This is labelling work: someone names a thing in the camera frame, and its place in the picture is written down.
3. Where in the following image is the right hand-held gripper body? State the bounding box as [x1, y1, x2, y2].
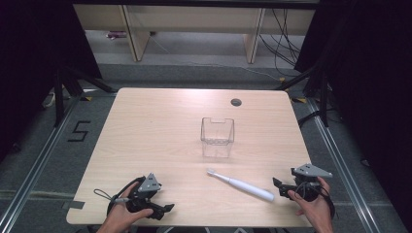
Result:
[281, 163, 334, 203]

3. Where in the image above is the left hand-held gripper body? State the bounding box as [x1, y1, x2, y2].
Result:
[125, 172, 165, 215]

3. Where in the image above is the person's right hand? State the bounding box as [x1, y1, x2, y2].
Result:
[287, 176, 335, 233]

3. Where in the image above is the person's left hand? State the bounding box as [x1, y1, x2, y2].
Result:
[96, 182, 155, 233]

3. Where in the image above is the white electric toothbrush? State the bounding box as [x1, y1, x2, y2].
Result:
[206, 167, 276, 204]

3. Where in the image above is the grey tape strip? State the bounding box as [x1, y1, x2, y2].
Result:
[62, 200, 86, 211]

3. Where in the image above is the clear plastic container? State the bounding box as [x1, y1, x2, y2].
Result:
[199, 116, 236, 159]

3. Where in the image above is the black metal stand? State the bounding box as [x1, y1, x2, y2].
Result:
[274, 65, 332, 128]
[52, 65, 119, 128]

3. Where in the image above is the black curtain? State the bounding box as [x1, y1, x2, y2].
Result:
[293, 0, 412, 226]
[0, 0, 103, 164]

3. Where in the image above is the pink item under bench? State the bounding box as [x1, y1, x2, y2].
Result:
[105, 30, 128, 41]

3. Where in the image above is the light wooden bench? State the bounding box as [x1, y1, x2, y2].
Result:
[73, 3, 317, 65]

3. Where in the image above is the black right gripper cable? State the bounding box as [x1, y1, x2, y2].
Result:
[294, 181, 337, 221]

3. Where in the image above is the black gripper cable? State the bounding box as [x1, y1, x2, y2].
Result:
[106, 176, 147, 217]
[294, 181, 337, 221]

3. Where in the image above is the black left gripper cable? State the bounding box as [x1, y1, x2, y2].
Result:
[106, 176, 147, 217]

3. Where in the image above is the aluminium floor rail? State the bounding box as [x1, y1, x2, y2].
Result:
[306, 96, 384, 233]
[0, 95, 83, 233]

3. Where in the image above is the thin grey cord loop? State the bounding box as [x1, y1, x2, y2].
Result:
[93, 188, 114, 202]

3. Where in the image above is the black floor cable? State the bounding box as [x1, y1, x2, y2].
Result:
[296, 109, 323, 128]

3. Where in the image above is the white coiled cable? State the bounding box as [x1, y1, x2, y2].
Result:
[41, 91, 58, 110]

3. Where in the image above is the bundle of black cables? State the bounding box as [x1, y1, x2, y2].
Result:
[257, 8, 303, 78]

